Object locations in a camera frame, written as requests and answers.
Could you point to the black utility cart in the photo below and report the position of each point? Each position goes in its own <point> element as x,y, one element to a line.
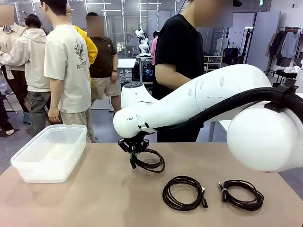
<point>286,75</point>

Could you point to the black clothes rack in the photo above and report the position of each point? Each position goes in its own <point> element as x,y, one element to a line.
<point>290,28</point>

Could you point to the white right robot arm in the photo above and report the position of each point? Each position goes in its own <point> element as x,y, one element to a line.
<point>213,94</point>

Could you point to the wooden shoe shelf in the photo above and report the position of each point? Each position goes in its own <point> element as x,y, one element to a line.
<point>213,56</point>

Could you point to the white item on cart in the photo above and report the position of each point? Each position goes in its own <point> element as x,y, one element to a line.
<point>291,70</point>

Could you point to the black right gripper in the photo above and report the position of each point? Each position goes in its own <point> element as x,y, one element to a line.
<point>136,142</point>

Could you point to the person in cream t-shirt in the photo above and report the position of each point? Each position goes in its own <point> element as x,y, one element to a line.
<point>66,71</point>

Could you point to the white humanoid robot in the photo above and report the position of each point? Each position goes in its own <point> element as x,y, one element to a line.
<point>144,46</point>

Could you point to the grey partition panel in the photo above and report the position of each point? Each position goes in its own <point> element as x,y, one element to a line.
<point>262,42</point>

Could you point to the metal bench with electronics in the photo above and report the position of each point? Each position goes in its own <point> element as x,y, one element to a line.
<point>144,71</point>

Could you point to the clear plastic storage container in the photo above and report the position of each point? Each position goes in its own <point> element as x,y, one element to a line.
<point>47,156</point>

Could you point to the grey-blue hanging sweater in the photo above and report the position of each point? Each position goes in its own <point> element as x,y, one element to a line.
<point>290,45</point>

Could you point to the person in light hoodie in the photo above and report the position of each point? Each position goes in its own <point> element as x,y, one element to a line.
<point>35,59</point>

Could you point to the dark hanging jacket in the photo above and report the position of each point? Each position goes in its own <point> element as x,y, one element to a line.
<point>277,45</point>

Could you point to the person in black t-shirt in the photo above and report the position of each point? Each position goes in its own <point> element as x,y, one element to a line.
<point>180,47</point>

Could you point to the person in brown t-shirt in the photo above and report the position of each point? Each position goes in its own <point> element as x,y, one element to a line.
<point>103,59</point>

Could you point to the mannequin in yellow hoodie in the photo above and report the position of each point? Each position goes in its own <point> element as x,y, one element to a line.
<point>91,47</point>

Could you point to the white standing desk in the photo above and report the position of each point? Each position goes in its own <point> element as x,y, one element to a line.
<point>126,63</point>

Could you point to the person in pink hoodie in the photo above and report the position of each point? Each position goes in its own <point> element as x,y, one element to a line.
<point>154,52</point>

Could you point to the black pole stand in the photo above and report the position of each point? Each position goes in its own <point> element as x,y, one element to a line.
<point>245,47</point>

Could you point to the beige hanging coat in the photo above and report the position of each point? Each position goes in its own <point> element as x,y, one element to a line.
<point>270,47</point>

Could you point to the mannequin in beige shirt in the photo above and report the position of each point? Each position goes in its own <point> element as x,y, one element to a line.
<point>11,35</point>

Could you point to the black bags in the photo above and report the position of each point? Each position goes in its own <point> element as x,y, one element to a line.
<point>230,55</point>

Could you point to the person's right forearm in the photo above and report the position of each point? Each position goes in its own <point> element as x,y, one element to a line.
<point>170,79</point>

